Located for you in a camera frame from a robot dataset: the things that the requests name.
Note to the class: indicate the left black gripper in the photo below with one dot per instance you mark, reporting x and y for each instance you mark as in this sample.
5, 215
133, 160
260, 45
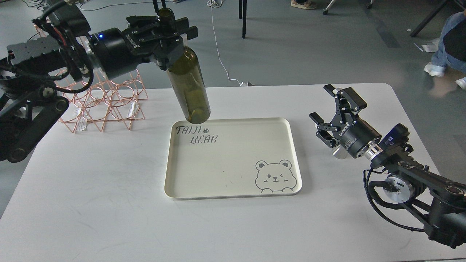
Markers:
118, 52

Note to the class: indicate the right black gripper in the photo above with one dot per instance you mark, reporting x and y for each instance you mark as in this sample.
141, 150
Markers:
355, 132

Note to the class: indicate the dark green wine bottle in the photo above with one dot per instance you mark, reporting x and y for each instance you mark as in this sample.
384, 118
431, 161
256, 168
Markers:
185, 76

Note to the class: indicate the steel jigger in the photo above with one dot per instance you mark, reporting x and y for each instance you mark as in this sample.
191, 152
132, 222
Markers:
339, 152

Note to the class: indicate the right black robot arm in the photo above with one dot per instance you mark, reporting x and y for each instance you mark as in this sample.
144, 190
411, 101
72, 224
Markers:
395, 180

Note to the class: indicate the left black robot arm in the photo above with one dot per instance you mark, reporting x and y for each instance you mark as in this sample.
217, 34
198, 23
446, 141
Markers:
64, 61

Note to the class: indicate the black table legs left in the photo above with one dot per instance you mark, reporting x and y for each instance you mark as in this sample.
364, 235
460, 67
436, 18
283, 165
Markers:
159, 4

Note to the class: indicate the black table legs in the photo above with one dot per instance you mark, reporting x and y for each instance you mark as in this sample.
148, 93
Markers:
159, 4
242, 15

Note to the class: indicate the black table legs right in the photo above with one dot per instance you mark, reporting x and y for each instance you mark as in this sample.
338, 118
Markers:
242, 15

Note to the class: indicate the standing person feet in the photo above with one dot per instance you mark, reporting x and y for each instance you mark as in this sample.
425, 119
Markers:
304, 4

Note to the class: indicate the cream bear tray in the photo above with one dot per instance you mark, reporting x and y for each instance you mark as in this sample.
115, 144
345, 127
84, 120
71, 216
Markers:
225, 158

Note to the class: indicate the seated person in jeans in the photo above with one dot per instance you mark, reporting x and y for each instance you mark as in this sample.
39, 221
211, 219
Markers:
451, 47

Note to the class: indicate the black chair leg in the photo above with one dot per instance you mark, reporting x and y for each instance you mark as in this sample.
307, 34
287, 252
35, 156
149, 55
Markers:
427, 19

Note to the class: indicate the copper wire wine rack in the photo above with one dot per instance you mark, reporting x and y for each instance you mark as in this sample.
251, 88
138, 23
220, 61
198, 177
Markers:
106, 101

